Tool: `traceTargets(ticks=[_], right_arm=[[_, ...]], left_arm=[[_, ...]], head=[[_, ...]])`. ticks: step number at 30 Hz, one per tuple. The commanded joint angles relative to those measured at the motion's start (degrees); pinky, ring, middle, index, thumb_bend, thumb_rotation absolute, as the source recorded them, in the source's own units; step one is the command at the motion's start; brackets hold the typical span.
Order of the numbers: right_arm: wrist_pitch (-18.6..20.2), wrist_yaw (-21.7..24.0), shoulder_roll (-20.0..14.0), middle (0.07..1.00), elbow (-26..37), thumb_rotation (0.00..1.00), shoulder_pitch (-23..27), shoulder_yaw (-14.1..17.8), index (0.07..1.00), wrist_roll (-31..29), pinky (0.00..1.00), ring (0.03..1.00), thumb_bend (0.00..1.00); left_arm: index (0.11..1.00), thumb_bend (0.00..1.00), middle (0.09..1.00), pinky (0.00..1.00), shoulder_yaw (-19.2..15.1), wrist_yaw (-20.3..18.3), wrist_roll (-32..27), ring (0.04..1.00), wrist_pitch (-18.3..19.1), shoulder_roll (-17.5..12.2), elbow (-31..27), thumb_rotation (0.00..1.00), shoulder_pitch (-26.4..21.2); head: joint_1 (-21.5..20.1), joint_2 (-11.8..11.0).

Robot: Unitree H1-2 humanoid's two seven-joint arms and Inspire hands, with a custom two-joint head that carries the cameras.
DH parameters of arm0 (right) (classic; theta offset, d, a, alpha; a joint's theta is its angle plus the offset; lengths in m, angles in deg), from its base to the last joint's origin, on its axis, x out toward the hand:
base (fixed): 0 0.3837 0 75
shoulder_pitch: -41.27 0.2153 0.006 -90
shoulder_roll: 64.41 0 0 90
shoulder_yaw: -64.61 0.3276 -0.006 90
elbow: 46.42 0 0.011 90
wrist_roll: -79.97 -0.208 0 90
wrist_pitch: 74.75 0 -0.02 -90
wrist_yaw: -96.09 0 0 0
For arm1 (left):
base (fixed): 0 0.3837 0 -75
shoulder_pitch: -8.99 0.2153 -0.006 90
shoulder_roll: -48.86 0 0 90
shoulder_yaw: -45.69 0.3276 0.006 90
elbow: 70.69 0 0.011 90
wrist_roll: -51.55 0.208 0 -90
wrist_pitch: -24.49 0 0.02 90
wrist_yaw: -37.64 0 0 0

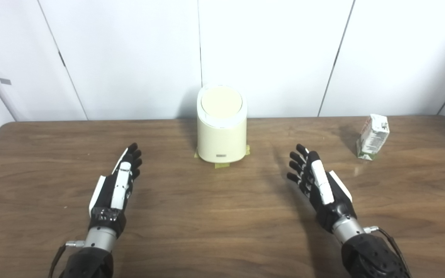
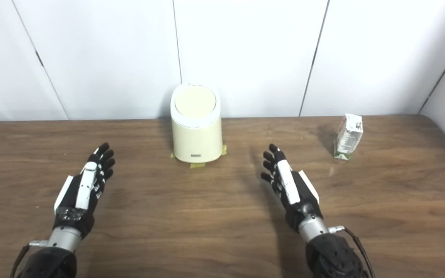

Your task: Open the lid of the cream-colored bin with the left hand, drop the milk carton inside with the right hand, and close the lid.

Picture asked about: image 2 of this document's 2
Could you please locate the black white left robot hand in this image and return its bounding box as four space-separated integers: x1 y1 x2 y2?
53 142 116 239

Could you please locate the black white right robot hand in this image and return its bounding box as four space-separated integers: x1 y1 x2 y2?
260 144 323 233

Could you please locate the white green milk carton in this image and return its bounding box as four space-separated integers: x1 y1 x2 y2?
333 114 363 160

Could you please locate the cream-colored round bin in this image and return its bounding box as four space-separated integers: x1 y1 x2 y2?
170 83 223 163

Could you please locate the cream round bin lid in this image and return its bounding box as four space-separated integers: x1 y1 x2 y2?
174 86 217 118

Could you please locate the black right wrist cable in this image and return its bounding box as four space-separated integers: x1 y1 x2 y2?
329 226 375 278

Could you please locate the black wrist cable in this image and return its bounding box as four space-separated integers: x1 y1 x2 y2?
10 240 49 278
329 226 375 278

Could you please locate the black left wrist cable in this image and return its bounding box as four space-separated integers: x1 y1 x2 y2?
10 240 49 278

